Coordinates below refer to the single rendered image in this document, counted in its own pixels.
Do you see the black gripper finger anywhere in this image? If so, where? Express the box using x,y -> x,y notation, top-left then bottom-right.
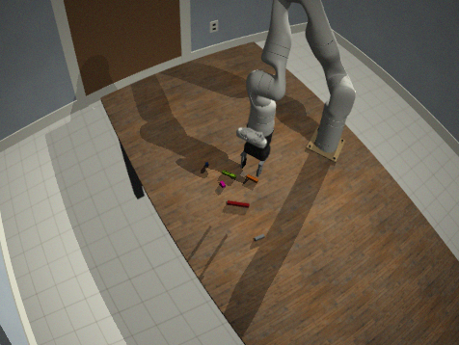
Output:
240,150 -> 247,169
256,156 -> 269,177

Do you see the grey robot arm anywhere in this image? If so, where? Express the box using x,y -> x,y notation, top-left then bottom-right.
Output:
246,0 -> 356,152

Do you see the orange rod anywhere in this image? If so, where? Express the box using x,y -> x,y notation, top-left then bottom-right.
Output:
247,174 -> 258,183

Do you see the lime green rod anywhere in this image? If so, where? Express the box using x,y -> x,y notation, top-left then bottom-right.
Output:
222,170 -> 236,179

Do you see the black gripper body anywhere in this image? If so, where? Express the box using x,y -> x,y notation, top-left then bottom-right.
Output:
236,116 -> 274,161

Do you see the red rod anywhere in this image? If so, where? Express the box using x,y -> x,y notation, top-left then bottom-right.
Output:
227,200 -> 250,208

